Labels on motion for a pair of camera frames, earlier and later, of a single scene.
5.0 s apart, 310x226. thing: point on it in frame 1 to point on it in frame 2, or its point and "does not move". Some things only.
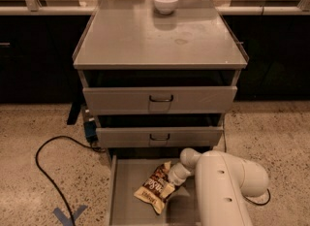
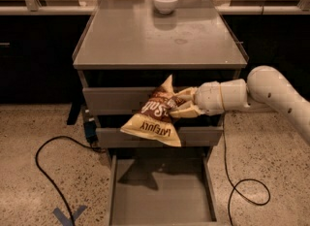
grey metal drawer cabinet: x=157 y=84 does not move
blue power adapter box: x=90 y=127 does not move
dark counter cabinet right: x=278 y=51 does not move
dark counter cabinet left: x=36 y=58 does not move
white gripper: x=174 y=177 to x=208 y=98
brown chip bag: x=150 y=191 to x=154 y=118
